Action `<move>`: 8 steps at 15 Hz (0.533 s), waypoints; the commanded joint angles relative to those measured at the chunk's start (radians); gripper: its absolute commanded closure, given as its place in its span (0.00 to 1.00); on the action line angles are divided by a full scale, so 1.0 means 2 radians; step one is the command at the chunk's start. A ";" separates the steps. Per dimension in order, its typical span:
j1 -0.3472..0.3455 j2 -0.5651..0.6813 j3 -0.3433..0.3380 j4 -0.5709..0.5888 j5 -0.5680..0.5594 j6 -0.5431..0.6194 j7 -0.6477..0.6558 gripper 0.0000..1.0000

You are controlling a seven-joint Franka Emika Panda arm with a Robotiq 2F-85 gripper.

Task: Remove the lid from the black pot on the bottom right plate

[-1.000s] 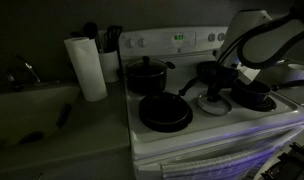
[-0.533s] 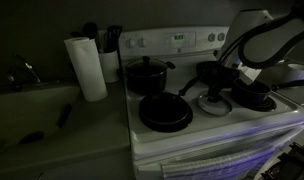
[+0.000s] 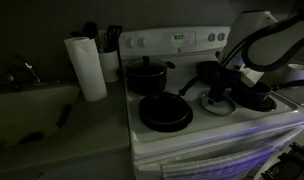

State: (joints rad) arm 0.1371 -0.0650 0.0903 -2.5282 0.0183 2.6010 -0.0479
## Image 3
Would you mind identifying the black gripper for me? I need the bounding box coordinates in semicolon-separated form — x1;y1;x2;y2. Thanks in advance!
207;65;242;103

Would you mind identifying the glass lid with black knob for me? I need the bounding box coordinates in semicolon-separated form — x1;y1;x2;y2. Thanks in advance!
200;84;237;117

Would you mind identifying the large black pot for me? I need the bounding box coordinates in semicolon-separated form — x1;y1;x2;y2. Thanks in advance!
125;55;176;95

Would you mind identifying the large pot lid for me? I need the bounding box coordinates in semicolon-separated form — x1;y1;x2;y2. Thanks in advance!
125;55;168;76

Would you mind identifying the large black frying pan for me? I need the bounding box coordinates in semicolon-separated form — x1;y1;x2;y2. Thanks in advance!
195;60;240;89

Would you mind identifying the white electric stove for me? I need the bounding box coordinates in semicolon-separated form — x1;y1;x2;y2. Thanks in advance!
118;26;304;180

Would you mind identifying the small black frying pan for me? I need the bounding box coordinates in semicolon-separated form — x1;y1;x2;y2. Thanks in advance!
138;76;200;125

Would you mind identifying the striped towel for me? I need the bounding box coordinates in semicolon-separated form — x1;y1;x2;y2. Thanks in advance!
160;146;280;180

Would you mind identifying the white bowl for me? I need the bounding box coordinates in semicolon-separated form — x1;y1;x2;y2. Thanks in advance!
286;63;304;83

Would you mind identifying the black equipment piece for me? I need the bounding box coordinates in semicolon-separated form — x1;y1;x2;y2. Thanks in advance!
260;141;304;180

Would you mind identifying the white utensil holder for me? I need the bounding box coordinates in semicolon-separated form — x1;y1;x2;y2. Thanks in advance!
98;49;121;84

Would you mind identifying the black slotted spatula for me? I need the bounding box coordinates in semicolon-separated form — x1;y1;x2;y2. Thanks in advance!
104;24;124;54

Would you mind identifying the white paper towel roll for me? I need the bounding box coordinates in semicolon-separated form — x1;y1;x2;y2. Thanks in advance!
63;36;109;103

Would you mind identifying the black ladle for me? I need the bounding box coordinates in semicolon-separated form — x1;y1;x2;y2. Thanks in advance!
82;21;102;53

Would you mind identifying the metal faucet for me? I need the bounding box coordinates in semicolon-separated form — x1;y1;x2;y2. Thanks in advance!
5;53;62;92

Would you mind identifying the white kitchen sink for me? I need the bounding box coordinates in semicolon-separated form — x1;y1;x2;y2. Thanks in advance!
0;84;82;152

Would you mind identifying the small black pot with handle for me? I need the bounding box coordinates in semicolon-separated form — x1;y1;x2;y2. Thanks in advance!
231;77;304;110

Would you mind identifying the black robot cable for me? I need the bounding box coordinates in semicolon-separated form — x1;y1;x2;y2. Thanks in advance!
221;13;304;73

